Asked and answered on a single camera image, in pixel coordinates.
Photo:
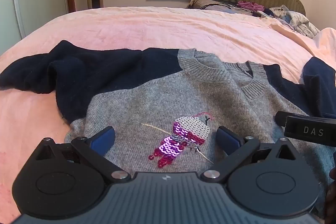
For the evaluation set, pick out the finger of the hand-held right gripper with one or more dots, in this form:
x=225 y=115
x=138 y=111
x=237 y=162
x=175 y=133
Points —
x=280 y=117

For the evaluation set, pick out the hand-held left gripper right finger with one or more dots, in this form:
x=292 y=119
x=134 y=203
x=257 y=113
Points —
x=227 y=139

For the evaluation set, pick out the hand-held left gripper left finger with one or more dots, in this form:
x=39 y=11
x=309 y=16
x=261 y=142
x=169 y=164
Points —
x=103 y=138

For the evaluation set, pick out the grey and navy knit sweater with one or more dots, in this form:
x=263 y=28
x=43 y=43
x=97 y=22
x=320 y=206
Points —
x=157 y=92

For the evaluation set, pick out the person's right hand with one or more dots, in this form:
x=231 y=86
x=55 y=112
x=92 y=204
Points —
x=331 y=195

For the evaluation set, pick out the light printed garment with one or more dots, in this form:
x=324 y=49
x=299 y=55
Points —
x=296 y=19

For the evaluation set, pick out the purple cloth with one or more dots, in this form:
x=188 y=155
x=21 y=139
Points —
x=249 y=5

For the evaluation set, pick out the pink bed sheet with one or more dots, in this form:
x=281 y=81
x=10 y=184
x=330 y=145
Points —
x=157 y=27

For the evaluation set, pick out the patterned pillow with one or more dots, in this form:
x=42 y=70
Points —
x=210 y=3

